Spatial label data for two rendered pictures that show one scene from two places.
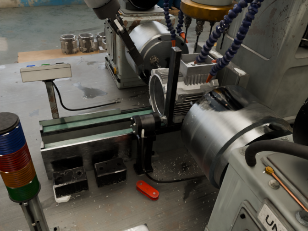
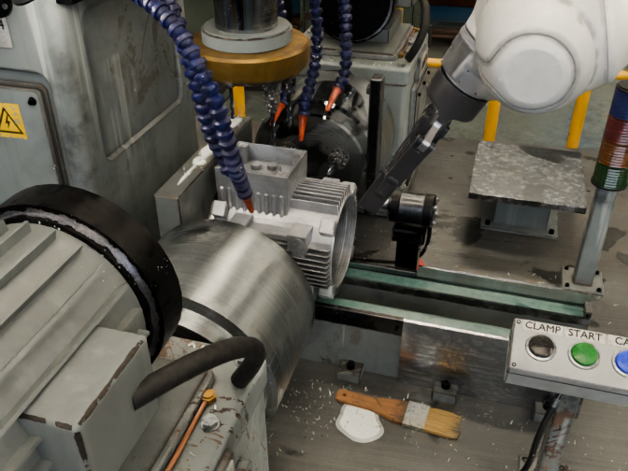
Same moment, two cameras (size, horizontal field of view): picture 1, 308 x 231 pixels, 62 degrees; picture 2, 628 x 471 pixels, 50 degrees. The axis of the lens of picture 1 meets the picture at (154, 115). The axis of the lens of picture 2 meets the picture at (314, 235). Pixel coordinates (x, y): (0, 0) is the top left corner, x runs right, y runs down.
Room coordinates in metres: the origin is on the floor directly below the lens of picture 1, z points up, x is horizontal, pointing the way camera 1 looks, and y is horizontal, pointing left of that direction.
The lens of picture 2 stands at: (1.53, 0.55, 1.63)
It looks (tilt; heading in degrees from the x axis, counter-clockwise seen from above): 33 degrees down; 220
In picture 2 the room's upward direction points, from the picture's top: straight up
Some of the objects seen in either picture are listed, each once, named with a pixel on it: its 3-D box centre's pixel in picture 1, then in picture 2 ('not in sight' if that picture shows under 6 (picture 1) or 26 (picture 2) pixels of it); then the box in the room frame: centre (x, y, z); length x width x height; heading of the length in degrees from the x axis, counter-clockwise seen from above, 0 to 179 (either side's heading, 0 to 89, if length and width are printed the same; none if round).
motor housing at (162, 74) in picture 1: (181, 92); (287, 231); (0.83, -0.10, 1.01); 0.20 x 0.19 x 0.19; 113
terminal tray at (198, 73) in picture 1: (195, 68); (263, 178); (0.84, -0.13, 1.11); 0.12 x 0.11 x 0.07; 113
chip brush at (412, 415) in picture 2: not in sight; (397, 410); (0.87, 0.17, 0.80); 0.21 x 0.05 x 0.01; 110
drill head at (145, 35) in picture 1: (151, 49); (188, 361); (1.16, 0.04, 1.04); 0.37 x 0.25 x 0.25; 24
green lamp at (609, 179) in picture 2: (22, 183); (611, 172); (0.34, 0.26, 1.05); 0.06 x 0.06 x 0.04
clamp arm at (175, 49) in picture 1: (171, 90); (375, 148); (0.66, -0.04, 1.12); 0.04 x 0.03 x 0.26; 114
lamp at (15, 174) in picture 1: (17, 168); (617, 149); (0.34, 0.26, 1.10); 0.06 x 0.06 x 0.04
